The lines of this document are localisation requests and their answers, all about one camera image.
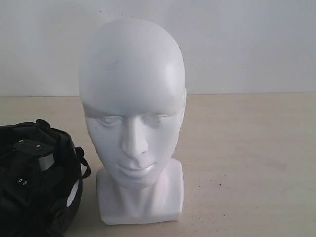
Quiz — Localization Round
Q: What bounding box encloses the black helmet with tinted visor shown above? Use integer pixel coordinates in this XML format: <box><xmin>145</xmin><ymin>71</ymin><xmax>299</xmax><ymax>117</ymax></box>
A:
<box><xmin>0</xmin><ymin>119</ymin><xmax>91</xmax><ymax>237</ymax></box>

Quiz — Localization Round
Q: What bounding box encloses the white mannequin head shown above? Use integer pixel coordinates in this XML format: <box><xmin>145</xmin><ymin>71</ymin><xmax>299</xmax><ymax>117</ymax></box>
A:
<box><xmin>79</xmin><ymin>18</ymin><xmax>187</xmax><ymax>225</ymax></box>

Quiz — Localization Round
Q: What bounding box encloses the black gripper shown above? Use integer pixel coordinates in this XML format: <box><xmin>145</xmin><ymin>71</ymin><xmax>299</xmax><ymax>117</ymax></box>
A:
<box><xmin>0</xmin><ymin>139</ymin><xmax>54</xmax><ymax>224</ymax></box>

